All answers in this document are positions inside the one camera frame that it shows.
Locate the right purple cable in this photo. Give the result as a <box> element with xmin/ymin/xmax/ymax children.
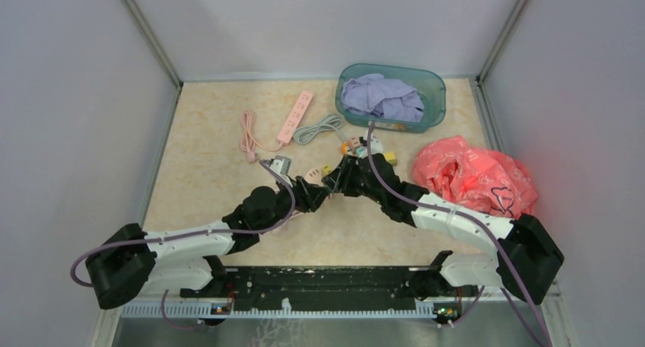
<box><xmin>366</xmin><ymin>122</ymin><xmax>554</xmax><ymax>347</ymax></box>

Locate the pink round power strip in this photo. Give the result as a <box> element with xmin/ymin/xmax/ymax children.
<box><xmin>276</xmin><ymin>167</ymin><xmax>323</xmax><ymax>221</ymax></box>

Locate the purple cloth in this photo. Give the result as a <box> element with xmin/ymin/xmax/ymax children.
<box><xmin>340</xmin><ymin>73</ymin><xmax>425</xmax><ymax>123</ymax></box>

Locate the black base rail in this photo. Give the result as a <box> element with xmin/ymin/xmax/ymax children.
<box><xmin>180</xmin><ymin>266</ymin><xmax>459</xmax><ymax>314</ymax></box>

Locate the orange power strip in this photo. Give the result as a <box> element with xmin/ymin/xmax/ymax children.
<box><xmin>292</xmin><ymin>113</ymin><xmax>349</xmax><ymax>145</ymax></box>

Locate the pink plastic bag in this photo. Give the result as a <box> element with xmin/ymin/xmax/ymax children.
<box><xmin>411</xmin><ymin>135</ymin><xmax>539</xmax><ymax>218</ymax></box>

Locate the teal plastic basin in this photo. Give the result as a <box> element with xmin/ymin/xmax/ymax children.
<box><xmin>335</xmin><ymin>63</ymin><xmax>446</xmax><ymax>133</ymax></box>

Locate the yellow charger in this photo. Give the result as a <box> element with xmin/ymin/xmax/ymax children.
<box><xmin>321</xmin><ymin>165</ymin><xmax>335</xmax><ymax>177</ymax></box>
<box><xmin>383</xmin><ymin>151</ymin><xmax>398</xmax><ymax>167</ymax></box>

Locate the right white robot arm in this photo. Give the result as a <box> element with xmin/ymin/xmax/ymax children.
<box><xmin>322</xmin><ymin>154</ymin><xmax>564</xmax><ymax>305</ymax></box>

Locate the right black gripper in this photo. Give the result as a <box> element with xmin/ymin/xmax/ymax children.
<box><xmin>322</xmin><ymin>154</ymin><xmax>385</xmax><ymax>205</ymax></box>

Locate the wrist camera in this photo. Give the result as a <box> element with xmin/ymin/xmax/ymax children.
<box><xmin>366</xmin><ymin>136</ymin><xmax>384</xmax><ymax>155</ymax></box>
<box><xmin>269</xmin><ymin>155</ymin><xmax>291</xmax><ymax>183</ymax></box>

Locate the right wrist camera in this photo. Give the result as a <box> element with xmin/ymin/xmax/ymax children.
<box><xmin>366</xmin><ymin>136</ymin><xmax>384</xmax><ymax>155</ymax></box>

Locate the purple cable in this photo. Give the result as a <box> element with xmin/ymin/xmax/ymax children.
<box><xmin>69</xmin><ymin>159</ymin><xmax>297</xmax><ymax>332</ymax></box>
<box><xmin>366</xmin><ymin>122</ymin><xmax>554</xmax><ymax>347</ymax></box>

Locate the pink brown charger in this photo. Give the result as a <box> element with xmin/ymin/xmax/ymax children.
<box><xmin>348</xmin><ymin>137</ymin><xmax>362</xmax><ymax>151</ymax></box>

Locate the pink long power strip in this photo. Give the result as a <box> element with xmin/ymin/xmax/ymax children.
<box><xmin>240</xmin><ymin>91</ymin><xmax>314</xmax><ymax>163</ymax></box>

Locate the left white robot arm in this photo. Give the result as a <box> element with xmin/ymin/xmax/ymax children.
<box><xmin>81</xmin><ymin>177</ymin><xmax>332</xmax><ymax>310</ymax></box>

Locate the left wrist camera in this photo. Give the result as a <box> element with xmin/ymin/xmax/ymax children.
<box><xmin>269</xmin><ymin>155</ymin><xmax>291</xmax><ymax>183</ymax></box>

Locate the teal charger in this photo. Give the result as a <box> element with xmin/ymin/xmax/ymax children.
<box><xmin>355</xmin><ymin>146</ymin><xmax>368</xmax><ymax>158</ymax></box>

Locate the yellow charger near basin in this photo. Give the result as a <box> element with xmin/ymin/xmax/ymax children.
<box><xmin>383</xmin><ymin>151</ymin><xmax>398</xmax><ymax>167</ymax></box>

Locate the yellow charger front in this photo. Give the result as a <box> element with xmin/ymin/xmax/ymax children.
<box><xmin>321</xmin><ymin>165</ymin><xmax>335</xmax><ymax>177</ymax></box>

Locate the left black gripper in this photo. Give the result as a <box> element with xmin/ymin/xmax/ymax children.
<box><xmin>259</xmin><ymin>173</ymin><xmax>331</xmax><ymax>233</ymax></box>

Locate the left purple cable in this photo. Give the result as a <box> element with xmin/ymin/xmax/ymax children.
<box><xmin>69</xmin><ymin>159</ymin><xmax>297</xmax><ymax>332</ymax></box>

